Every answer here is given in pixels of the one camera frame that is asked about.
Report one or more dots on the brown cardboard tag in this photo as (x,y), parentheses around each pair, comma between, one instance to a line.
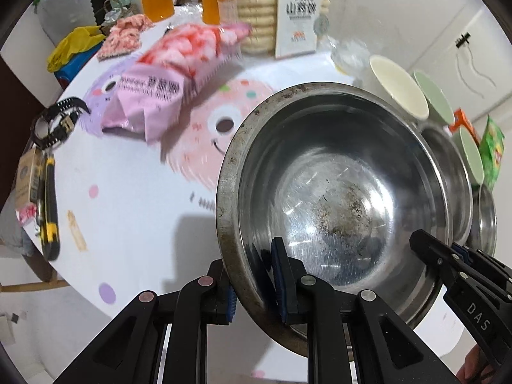
(29,171)

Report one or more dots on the right human hand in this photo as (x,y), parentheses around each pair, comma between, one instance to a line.
(476,368)

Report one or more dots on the cream ceramic bowl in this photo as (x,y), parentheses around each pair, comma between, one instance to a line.
(392,83)

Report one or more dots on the clear plastic cup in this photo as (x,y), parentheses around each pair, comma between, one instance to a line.
(351,56)

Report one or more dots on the cartoon printed table cover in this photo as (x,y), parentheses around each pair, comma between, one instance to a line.
(130,223)

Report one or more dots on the pink patterned cloth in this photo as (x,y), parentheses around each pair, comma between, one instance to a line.
(124,37)

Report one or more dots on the small stainless steel bowl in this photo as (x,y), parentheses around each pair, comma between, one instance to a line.
(483,231)

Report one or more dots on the medium stainless steel bowl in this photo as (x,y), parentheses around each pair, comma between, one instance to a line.
(453,170)

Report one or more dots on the black door hook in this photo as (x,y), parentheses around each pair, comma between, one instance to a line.
(462,40)

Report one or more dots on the green ceramic bowl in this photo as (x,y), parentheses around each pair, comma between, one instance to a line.
(440,110)
(470,155)

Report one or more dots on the green ceramic bowl far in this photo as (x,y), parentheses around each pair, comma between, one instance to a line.
(440,110)

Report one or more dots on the black yellow utility knife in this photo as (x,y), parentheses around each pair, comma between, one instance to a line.
(47,213)

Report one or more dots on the yellow plastic bag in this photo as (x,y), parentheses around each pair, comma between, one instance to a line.
(79,40)

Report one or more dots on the green chips bag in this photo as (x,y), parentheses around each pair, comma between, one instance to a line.
(491,149)

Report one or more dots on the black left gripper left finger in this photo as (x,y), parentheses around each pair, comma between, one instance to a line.
(151,331)

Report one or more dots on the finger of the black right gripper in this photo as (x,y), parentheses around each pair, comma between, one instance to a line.
(446,264)
(484,264)

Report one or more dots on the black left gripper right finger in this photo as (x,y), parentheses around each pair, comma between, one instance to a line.
(350,338)

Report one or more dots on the pink snack bag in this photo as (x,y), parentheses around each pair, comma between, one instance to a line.
(151,93)

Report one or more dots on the orange cracker box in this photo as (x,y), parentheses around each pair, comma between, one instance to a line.
(461,120)

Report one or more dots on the large stainless steel bowl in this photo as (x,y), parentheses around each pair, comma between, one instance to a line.
(343,180)

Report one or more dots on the biscuit package white label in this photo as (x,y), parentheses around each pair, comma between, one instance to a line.
(285,28)

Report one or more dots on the green ceramic bowl near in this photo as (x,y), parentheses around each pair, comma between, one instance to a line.
(470,155)

